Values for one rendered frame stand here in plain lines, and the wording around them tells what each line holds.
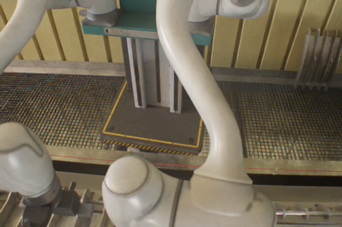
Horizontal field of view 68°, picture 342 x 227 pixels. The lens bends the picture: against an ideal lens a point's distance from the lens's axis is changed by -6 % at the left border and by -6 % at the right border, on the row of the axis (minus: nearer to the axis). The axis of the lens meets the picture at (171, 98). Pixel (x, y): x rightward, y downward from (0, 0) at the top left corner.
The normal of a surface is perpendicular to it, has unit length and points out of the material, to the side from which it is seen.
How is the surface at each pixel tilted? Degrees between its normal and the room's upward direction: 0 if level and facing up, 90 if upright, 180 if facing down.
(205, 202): 22
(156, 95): 90
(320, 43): 65
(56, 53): 90
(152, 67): 90
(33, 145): 77
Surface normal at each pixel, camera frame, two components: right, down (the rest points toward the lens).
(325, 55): -0.07, 0.44
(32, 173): 0.74, 0.42
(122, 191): -0.12, -0.47
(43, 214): 0.00, -0.72
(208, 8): -0.13, 0.74
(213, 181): -0.34, -0.45
